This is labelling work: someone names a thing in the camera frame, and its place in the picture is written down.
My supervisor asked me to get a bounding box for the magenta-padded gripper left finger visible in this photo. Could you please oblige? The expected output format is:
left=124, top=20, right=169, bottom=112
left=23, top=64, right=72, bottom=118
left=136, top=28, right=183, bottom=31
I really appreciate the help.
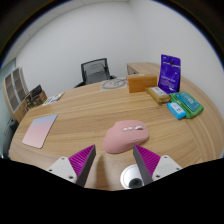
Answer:
left=45, top=144, right=97, bottom=188

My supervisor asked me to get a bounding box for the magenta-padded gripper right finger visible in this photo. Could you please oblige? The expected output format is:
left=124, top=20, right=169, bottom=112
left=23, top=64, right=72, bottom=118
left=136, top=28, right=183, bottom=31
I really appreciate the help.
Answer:
left=132, top=143, right=184, bottom=186

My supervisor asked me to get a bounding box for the pink computer mouse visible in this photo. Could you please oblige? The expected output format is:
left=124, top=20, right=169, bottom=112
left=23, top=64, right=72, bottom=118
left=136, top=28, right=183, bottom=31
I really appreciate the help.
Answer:
left=102, top=119, right=150, bottom=155

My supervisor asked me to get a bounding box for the pink-blue gradient mouse pad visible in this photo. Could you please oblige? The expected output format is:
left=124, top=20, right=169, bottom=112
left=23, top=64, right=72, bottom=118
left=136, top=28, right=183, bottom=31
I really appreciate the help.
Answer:
left=21, top=113, right=59, bottom=150

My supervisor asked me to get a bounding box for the small blue packet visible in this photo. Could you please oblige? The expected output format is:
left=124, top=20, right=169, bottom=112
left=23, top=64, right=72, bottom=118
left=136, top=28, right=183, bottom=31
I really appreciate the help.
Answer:
left=166, top=101, right=187, bottom=121

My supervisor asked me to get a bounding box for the black leather sofa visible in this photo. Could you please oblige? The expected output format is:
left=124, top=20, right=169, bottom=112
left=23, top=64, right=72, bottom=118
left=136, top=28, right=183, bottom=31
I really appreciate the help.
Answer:
left=2, top=117, right=20, bottom=158

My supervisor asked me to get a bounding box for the green wipes packet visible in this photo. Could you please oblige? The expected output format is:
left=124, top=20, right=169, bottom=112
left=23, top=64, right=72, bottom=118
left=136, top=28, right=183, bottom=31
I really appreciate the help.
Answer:
left=168, top=91, right=205, bottom=120

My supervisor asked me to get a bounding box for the green-purple printed paper sheet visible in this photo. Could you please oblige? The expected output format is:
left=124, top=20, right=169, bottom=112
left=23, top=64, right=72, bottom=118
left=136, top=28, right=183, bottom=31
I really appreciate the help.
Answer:
left=41, top=91, right=66, bottom=107

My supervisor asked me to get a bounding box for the tan wrapped packet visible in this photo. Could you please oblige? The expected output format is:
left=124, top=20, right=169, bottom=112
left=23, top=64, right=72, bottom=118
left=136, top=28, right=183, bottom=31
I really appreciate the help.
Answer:
left=146, top=85, right=172, bottom=105

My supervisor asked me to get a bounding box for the black open box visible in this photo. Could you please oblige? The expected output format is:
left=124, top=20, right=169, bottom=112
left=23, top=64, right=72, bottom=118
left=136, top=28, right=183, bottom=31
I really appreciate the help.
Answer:
left=29, top=84, right=44, bottom=98

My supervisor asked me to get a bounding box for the purple standing pouch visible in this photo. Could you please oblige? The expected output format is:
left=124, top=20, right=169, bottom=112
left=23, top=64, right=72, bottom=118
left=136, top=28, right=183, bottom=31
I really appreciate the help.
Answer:
left=157, top=54, right=182, bottom=95

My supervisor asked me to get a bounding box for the grey circle printed sheet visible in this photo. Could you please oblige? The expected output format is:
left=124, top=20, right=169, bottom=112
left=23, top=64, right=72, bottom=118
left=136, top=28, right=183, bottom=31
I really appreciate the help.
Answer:
left=100, top=77, right=129, bottom=92

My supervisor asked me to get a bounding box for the wooden cabinet with glass doors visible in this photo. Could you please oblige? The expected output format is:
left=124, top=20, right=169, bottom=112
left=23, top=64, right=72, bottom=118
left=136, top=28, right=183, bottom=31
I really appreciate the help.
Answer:
left=2, top=67, right=31, bottom=124

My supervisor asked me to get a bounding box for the grey backpack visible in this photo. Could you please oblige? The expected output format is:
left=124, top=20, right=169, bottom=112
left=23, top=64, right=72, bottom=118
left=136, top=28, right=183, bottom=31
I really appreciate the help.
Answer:
left=85, top=63, right=111, bottom=84

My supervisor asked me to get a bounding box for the black mesh office chair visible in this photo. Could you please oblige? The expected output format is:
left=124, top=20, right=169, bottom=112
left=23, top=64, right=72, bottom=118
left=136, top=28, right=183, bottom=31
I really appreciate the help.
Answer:
left=73, top=57, right=118, bottom=89

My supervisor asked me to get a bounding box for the wooden side desk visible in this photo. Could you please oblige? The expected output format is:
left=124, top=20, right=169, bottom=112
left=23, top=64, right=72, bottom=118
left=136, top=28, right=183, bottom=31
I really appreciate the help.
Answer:
left=126, top=61, right=162, bottom=77

